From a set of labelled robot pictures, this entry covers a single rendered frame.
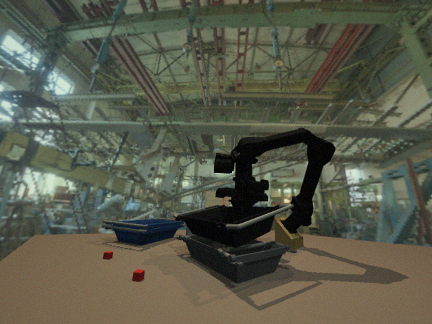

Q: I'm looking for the small red block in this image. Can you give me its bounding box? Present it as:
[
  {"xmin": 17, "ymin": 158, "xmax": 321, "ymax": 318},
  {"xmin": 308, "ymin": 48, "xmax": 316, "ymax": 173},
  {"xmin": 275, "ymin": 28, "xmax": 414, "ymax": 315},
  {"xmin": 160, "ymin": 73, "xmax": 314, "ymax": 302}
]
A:
[
  {"xmin": 103, "ymin": 252, "xmax": 113, "ymax": 260},
  {"xmin": 132, "ymin": 269, "xmax": 144, "ymax": 281}
]

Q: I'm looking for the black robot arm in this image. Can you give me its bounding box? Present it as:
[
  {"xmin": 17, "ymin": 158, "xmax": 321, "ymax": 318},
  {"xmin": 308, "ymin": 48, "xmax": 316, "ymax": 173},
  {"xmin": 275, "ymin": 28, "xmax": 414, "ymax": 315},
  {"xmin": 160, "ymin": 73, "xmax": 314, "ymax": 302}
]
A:
[{"xmin": 214, "ymin": 128, "xmax": 335, "ymax": 234}]

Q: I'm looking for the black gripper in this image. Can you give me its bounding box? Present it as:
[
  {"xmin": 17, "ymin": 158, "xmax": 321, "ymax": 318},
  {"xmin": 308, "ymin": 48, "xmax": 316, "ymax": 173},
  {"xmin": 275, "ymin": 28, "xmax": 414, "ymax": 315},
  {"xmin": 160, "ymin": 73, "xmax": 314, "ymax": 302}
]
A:
[{"xmin": 215, "ymin": 173, "xmax": 268, "ymax": 220}]

